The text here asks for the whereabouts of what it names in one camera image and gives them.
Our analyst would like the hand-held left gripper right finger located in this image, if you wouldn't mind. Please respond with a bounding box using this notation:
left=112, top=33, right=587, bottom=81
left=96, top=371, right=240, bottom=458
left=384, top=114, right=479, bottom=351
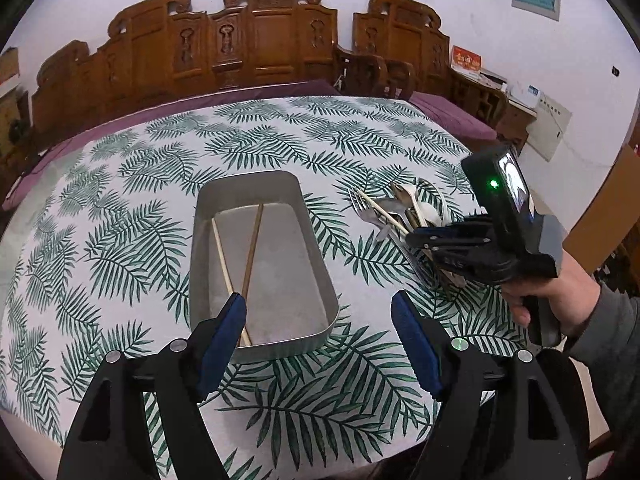
left=391, top=291, right=586, bottom=480

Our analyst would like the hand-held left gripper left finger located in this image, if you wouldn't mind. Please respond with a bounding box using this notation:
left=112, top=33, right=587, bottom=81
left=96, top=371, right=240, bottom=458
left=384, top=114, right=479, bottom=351
left=56, top=291, right=248, bottom=480

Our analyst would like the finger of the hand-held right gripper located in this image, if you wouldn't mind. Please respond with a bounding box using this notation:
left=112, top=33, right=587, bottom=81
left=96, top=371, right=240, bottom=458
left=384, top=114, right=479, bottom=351
left=405, top=216, right=499, bottom=252
left=429, top=244, right=502, bottom=284

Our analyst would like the metal fork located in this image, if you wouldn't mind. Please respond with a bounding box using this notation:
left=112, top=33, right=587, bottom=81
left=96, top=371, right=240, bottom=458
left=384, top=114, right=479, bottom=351
left=351, top=191, right=468, bottom=291

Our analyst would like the rectangular metal tray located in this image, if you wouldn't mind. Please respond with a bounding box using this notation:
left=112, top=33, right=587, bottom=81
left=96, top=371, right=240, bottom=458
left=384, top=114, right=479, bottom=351
left=189, top=170, right=340, bottom=363

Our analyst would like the brown wooden chopstick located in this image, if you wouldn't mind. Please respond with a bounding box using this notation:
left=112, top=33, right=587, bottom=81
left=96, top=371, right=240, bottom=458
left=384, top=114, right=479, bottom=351
left=240, top=203, right=264, bottom=301

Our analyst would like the person's right forearm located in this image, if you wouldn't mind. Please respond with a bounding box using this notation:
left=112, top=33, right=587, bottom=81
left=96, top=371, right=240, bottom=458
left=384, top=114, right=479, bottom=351
left=565, top=280, right=640, bottom=396

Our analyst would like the person's right hand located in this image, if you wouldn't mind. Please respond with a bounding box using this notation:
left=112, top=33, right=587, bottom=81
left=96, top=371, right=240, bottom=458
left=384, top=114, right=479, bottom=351
left=500, top=250, right=601, bottom=334

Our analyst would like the wooden door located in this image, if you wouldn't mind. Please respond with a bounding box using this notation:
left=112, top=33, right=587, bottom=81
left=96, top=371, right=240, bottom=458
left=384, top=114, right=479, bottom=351
left=565, top=142, right=640, bottom=281

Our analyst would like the short purple seat cushion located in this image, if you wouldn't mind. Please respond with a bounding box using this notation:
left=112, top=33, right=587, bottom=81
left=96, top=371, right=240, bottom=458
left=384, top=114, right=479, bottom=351
left=410, top=91, right=498, bottom=142

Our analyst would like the wooden side table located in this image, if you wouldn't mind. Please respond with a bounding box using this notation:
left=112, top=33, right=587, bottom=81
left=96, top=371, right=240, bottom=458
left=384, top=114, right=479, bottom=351
left=450, top=67, right=538, bottom=156

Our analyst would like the leaf print tablecloth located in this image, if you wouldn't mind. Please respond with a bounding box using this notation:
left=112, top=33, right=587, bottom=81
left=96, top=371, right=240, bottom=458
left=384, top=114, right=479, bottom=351
left=0, top=95, right=531, bottom=480

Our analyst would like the red box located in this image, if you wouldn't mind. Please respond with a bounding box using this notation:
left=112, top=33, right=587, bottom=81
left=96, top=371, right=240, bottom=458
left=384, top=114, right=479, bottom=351
left=451, top=46, right=483, bottom=73

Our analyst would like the small wooden armchair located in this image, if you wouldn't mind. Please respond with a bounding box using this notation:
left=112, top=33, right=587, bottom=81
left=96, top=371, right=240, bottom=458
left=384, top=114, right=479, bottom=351
left=334, top=45, right=416, bottom=102

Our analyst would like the large carved wooden armchair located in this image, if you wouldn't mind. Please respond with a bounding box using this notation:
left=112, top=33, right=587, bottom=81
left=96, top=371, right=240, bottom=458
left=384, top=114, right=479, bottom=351
left=352, top=0, right=453, bottom=106

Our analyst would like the carved wooden sofa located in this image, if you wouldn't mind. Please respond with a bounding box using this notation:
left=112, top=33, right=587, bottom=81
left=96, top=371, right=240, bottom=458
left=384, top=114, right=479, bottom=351
left=30, top=0, right=341, bottom=136

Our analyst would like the wooden cabinet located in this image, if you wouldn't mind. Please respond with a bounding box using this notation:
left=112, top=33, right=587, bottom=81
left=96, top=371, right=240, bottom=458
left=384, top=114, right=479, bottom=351
left=0, top=47, right=33, bottom=171

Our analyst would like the white wall panel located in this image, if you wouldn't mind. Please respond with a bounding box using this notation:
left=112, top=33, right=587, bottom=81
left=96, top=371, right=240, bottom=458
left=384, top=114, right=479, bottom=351
left=525, top=91, right=572, bottom=162

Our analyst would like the green wall sign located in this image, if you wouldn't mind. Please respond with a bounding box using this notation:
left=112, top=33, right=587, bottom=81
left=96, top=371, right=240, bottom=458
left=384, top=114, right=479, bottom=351
left=512, top=0, right=562, bottom=22

